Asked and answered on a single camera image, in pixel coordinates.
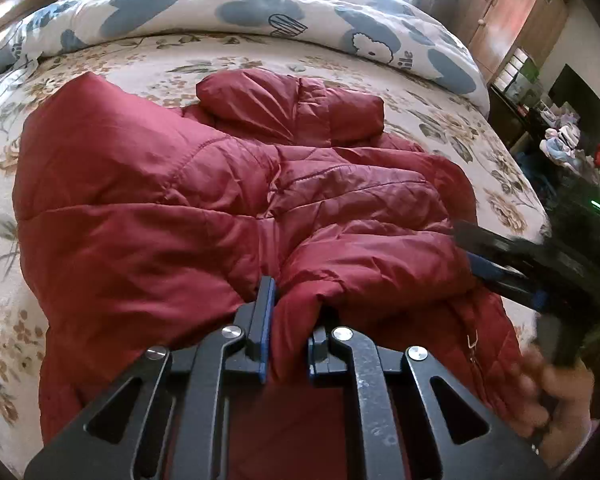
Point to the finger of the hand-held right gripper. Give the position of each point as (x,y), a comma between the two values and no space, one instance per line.
(485,237)
(485,267)

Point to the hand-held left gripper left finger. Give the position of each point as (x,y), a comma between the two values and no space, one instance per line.
(266,330)

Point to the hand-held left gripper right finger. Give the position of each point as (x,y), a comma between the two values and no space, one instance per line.
(325,355)

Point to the red puffer jacket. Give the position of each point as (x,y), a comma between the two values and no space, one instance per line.
(155,210)

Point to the pile of clothes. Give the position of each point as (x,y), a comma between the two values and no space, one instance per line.
(565,145)

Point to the person's right hand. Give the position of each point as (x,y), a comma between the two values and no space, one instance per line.
(560,400)

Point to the floral bedspread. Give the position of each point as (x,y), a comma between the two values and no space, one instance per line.
(430,125)

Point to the dark cluttered shelf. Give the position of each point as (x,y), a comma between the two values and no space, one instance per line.
(517,95)

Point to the black monitor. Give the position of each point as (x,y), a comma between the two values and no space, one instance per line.
(585,100)

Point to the wooden wardrobe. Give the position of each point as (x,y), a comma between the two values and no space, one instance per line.
(505,5)

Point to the blue heart print duvet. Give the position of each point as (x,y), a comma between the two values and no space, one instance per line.
(180,5)

